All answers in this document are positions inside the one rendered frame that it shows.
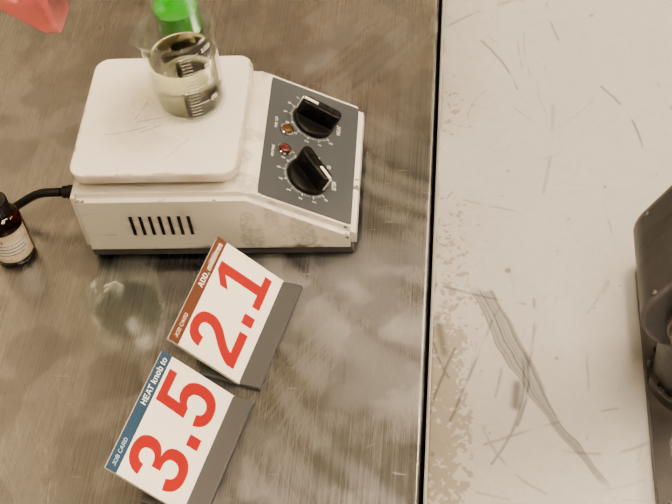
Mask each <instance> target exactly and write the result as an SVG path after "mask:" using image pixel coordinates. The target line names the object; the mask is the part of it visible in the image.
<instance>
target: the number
mask: <svg viewBox="0 0 672 504"><path fill-rule="evenodd" d="M224 396H225V394H224V393H223V392H221V391H220V390H218V389H216V388H215V387H213V386H212V385H210V384H208V383H207V382H205V381H204V380H202V379H201V378H199V377H197V376H196V375H194V374H193V373H191V372H190V371H188V370H186V369H185V368H183V367H182V366H180V365H179V364H177V363H175V362H174V361H172V360H170V362H169V364H168V366H167V369H166V371H165V373H164V375H163V377H162V379H161V381H160V383H159V385H158V387H157V389H156V391H155V394H154V396H153V398H152V400H151V402H150V404H149V406H148V408H147V410H146V412H145V414H144V416H143V419H142V421H141V423H140V425H139V427H138V429H137V431H136V433H135V435H134V437H133V439H132V441H131V444H130V446H129V448H128V450H127V452H126V454H125V456H124V458H123V460H122V462H121V464H120V467H119V469H118V470H120V471H121V472H123V473H125V474H127V475H128V476H130V477H132V478H133V479H135V480H137V481H138V482H140V483H142V484H143V485H145V486H147V487H148V488H150V489H152V490H154V491H155V492H157V493H159V494H160V495H162V496H164V497H165V498H167V499H169V500H170V501H172V502H174V503H175V504H177V503H178V500H179V498H180V496H181V494H182V491H183V489H184V487H185V484H186V482H187V480H188V478H189V475H190V473H191V471H192V469H193V466H194V464H195V462H196V459H197V457H198V455H199V453H200V450H201V448H202V446H203V444H204V441H205V439H206V437H207V434H208V432H209V430H210V428H211V425H212V423H213V421H214V419H215V416H216V414H217V412H218V409H219V407H220V405H221V403H222V400H223V398H224Z"/></svg>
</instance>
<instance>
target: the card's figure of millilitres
mask: <svg viewBox="0 0 672 504"><path fill-rule="evenodd" d="M275 280H276V279H275V278H274V277H272V276H271V275H269V274H268V273H266V272H265V271H263V270H262V269H260V268H259V267H257V266H256V265H254V264H253V263H251V262H250V261H249V260H247V259H246V258H244V257H243V256H241V255H240V254H238V253H237V252H235V251H234V250H232V249H231V248H229V247H228V246H225V248H224V250H223V252H222V254H221V256H220V258H219V260H218V262H217V265H216V267H215V269H214V271H213V273H212V275H211V277H210V279H209V281H208V283H207V285H206V287H205V290H204V292H203V294H202V296H201V298H200V300H199V302H198V304H197V306H196V308H195V310H194V313H193V315H192V317H191V319H190V321H189V323H188V325H187V327H186V329H185V331H184V333H183V335H182V338H181V340H180V341H181V342H183V343H184V344H186V345H187V346H189V347H190V348H192V349H193V350H195V351H197V352H198V353H200V354H201V355H203V356H204V357H206V358H207V359H209V360H211V361H212V362H214V363H215V364H217V365H218V366H220V367H222V368H223V369H225V370H226V371H228V372H229V373H231V374H232V375H234V373H235V371H236V369H237V367H238V364H239V362H240V360H241V358H242V355H243V353H244V351H245V348H246V346H247V344H248V342H249V339H250V337H251V335H252V333H253V330H254V328H255V326H256V323H257V321H258V319H259V317H260V314H261V312H262V310H263V308H264V305H265V303H266V301H267V298H268V296H269V294H270V292H271V289H272V287H273V285H274V283H275Z"/></svg>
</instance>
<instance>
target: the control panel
mask: <svg viewBox="0 0 672 504"><path fill-rule="evenodd" d="M303 96H310V97H312V98H314V99H316V100H318V101H320V102H322V103H324V104H326V105H328V106H330V107H332V108H334V109H336V110H338V111H339V112H340V113H341V114H342V117H341V119H340V121H339V122H338V124H337V125H336V127H335V128H334V129H333V131H332V133H331V134H330V135H329V136H328V137H325V138H315V137H311V136H309V135H307V134H306V133H304V132H303V131H302V130H301V129H300V128H299V127H298V126H297V124H296V122H295V120H294V111H295V109H296V107H297V105H298V103H299V102H300V100H301V99H302V97H303ZM358 115H359V109H357V108H355V107H352V106H349V105H347V104H344V103H341V102H339V101H336V100H333V99H331V98H328V97H325V96H323V95H320V94H317V93H315V92H312V91H309V90H307V89H304V88H301V87H299V86H296V85H293V84H291V83H288V82H285V81H283V80H280V79H277V78H275V77H273V79H272V83H271V90H270V98H269V105H268V113H267V121H266V128H265V136H264V143H263V151H262V158H261V166H260V173H259V181H258V193H260V194H262V195H264V196H267V197H270V198H273V199H276V200H279V201H282V202H285V203H288V204H290V205H293V206H296V207H299V208H302V209H305V210H308V211H311V212H314V213H317V214H320V215H322V216H325V217H328V218H331V219H334V220H337V221H340V222H343V223H346V224H351V217H352V202H353V188H354V173H355V159H356V144H357V130H358ZM284 124H289V125H290V126H291V127H292V129H293V130H292V132H291V133H287V132H285V131H284V130H283V128H282V126H283V125H284ZM282 144H287V145H288V146H289V147H290V152H289V153H285V152H283V151H282V150H281V149H280V146H281V145H282ZM304 146H309V147H311V148H312V149H313V150H314V152H315V153H316V155H317V156H318V157H319V159H320V160H321V161H322V163H323V164H324V165H325V167H326V168H327V169H328V171H329V172H330V173H331V175H332V181H331V182H330V184H329V186H328V188H327V189H326V190H325V192H323V193H322V194H319V195H310V194H306V193H304V192H302V191H300V190H298V189H297V188H296V187H295V186H294V185H293V184H292V183H291V181H290V179H289V177H288V172H287V170H288V166H289V164H290V163H291V161H293V160H294V159H296V157H297V155H298V154H299V152H300V151H301V149H302V148H303V147H304Z"/></svg>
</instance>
